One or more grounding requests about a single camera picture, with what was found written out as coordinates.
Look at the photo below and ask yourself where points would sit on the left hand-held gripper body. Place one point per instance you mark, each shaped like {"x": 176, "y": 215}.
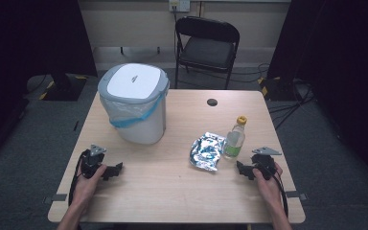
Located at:
{"x": 91, "y": 163}

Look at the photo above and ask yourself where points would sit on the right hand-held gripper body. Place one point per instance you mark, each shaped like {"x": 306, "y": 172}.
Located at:
{"x": 263, "y": 163}

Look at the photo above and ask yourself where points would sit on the silver foil packet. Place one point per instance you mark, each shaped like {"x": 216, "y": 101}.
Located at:
{"x": 206, "y": 151}

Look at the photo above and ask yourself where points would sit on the white grey lidded trash can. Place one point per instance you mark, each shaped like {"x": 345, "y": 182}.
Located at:
{"x": 134, "y": 83}

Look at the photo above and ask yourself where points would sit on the person's left hand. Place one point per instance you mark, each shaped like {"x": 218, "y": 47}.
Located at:
{"x": 84, "y": 190}

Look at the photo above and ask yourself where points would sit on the person's right hand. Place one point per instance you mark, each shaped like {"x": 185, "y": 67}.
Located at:
{"x": 271, "y": 190}

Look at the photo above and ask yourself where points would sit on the clear bottle yellow cap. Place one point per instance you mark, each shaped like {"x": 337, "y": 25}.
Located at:
{"x": 234, "y": 140}

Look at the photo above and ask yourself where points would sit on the small black stick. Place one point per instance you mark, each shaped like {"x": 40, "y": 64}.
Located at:
{"x": 75, "y": 125}

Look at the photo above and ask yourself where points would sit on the grey tape strip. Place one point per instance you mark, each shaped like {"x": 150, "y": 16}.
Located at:
{"x": 295, "y": 194}
{"x": 57, "y": 197}

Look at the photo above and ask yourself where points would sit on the black stand base striped tape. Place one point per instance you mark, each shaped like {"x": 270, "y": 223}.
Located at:
{"x": 276, "y": 89}
{"x": 65, "y": 87}

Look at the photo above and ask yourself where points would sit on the black folding chair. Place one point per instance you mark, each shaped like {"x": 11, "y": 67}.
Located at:
{"x": 206, "y": 51}

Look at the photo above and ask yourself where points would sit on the black curtain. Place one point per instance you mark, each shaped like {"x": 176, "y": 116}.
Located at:
{"x": 341, "y": 64}
{"x": 22, "y": 48}

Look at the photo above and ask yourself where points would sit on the white wall socket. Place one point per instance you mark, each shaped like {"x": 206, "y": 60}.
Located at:
{"x": 179, "y": 4}

